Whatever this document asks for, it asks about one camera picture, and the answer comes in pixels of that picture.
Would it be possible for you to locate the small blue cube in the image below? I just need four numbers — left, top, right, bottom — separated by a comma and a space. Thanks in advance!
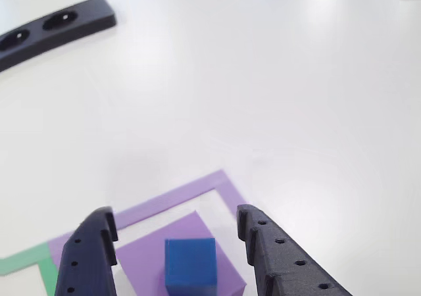
164, 238, 218, 296

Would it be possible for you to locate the large purple cube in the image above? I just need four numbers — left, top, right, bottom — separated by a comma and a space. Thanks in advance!
114, 210, 248, 296

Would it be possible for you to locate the green square frame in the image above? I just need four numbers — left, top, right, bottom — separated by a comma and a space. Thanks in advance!
0, 242, 59, 296

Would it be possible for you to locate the black power strip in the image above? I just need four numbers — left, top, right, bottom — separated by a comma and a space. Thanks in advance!
0, 0, 117, 74

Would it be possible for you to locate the purple square frame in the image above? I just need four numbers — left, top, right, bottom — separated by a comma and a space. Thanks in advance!
48, 169, 249, 272

